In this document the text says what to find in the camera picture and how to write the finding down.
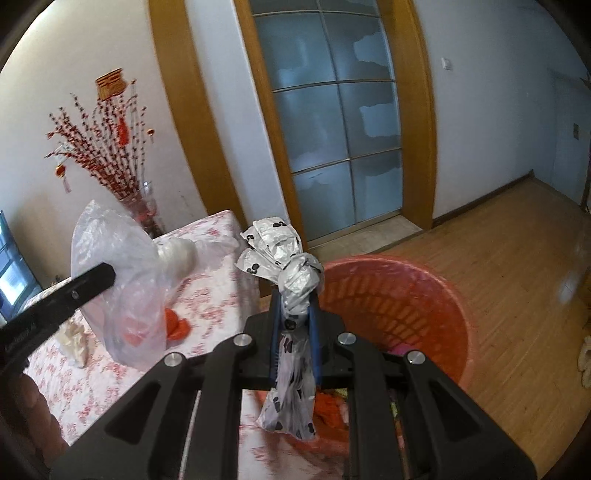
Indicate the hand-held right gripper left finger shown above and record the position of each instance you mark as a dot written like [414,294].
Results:
[207,406]

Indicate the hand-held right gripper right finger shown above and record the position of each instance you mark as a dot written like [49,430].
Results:
[392,415]

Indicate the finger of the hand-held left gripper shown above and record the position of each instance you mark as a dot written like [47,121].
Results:
[87,284]

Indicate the clear plastic bag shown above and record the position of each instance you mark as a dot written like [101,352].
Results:
[120,258]

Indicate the orange plastic trash basket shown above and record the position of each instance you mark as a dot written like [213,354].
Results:
[406,300]

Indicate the white spotted plastic bag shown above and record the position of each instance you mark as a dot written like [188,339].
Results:
[268,244]

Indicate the person's left hand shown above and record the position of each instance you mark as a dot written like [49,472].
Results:
[41,424]

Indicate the yellow-green plastic bag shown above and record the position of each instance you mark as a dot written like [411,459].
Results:
[395,408]

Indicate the crumpled white plastic bag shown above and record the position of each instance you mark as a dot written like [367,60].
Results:
[74,344]

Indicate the window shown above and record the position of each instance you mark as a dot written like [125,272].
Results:
[14,272]

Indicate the small orange plastic bag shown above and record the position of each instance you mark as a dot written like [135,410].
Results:
[179,323]

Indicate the glass vase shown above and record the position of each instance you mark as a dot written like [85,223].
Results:
[147,212]

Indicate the floral tablecloth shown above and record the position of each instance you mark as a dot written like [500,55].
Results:
[207,304]

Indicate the red berry branches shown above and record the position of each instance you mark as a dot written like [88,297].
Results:
[106,161]

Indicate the beige slippers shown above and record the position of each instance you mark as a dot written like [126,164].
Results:
[586,355]

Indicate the frosted glass sliding door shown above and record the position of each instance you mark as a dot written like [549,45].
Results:
[323,115]

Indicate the grey door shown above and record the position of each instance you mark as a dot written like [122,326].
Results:
[568,161]

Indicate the red tasselled wall ornament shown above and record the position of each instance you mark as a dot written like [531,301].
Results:
[111,85]

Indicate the wooden wall trim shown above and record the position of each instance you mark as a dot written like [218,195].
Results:
[184,92]

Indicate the wooden door frame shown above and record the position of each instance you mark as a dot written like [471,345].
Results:
[422,138]

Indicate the white light switch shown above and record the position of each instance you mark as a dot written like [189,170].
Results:
[448,63]

